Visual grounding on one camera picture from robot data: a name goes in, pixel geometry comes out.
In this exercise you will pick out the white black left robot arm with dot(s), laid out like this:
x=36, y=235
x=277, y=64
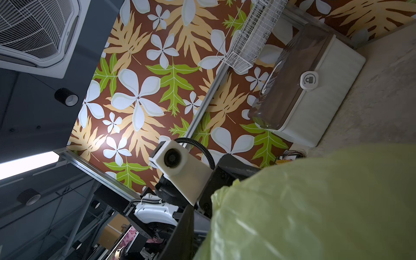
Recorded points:
x=178, y=213

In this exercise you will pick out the aluminium frame post left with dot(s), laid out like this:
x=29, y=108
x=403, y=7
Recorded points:
x=223, y=69

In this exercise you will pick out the green avocado-print plastic bag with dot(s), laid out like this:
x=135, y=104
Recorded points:
x=357, y=203

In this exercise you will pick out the brown lidded storage box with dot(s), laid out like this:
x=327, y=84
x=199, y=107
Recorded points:
x=308, y=84

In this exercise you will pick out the white ceiling air conditioner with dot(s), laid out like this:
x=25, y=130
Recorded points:
x=39, y=36

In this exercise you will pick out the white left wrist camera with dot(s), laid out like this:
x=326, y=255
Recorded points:
x=188, y=174

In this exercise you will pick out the black ceiling spotlight upper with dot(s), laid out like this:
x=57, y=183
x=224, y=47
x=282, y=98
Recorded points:
x=66, y=97

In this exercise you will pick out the black ceiling spotlight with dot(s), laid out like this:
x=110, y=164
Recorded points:
x=28, y=197
x=66, y=97

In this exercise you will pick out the bright ceiling light panel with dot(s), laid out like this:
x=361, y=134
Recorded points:
x=26, y=164

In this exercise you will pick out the black ceiling spotlight lower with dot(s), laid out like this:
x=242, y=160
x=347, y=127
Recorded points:
x=28, y=197

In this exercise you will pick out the white wire basket left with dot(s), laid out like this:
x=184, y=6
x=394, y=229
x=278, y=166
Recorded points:
x=250, y=38

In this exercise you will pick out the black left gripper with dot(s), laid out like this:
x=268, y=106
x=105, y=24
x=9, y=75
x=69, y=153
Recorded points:
x=228, y=169

